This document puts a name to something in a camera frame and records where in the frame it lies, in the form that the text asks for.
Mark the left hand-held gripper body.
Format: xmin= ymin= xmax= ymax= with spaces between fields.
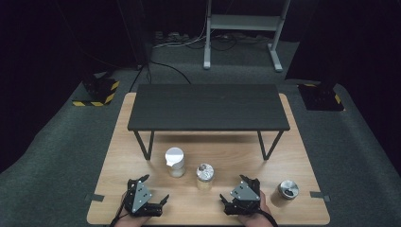
xmin=123 ymin=179 xmax=164 ymax=218

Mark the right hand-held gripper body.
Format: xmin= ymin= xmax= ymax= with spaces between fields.
xmin=222 ymin=178 xmax=263 ymax=217

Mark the glass jar with film-wrapped lid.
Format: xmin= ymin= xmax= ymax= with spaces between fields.
xmin=195 ymin=163 xmax=216 ymax=191

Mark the glass jar with white lid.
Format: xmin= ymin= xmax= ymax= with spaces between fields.
xmin=164 ymin=147 xmax=187 ymax=179

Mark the black shelf with metal legs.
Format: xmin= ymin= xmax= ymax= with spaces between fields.
xmin=127 ymin=83 xmax=291 ymax=162

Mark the person's left hand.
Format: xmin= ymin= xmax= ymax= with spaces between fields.
xmin=114 ymin=193 xmax=159 ymax=227

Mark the person's right hand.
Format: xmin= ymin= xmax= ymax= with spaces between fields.
xmin=237 ymin=191 xmax=272 ymax=227

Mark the grey tape strip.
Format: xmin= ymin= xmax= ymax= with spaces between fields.
xmin=309 ymin=190 xmax=332 ymax=203
xmin=84 ymin=192 xmax=106 ymax=203

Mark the silver metal can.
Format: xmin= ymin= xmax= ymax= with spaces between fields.
xmin=270 ymin=179 xmax=301 ymax=208

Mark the black base with hazard stripes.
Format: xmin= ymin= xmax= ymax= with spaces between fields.
xmin=72 ymin=72 xmax=121 ymax=108
xmin=297 ymin=81 xmax=345 ymax=113

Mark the black power strip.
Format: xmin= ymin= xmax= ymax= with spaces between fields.
xmin=153 ymin=30 xmax=191 ymax=45

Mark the grey metal stand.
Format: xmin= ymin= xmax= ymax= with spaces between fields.
xmin=202 ymin=0 xmax=293 ymax=73

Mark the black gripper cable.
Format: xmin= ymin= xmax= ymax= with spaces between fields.
xmin=109 ymin=201 xmax=128 ymax=227
xmin=255 ymin=208 xmax=280 ymax=227

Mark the tangle of black cables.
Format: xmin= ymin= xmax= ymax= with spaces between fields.
xmin=210 ymin=32 xmax=272 ymax=52

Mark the white cable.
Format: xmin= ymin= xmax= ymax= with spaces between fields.
xmin=152 ymin=17 xmax=212 ymax=49

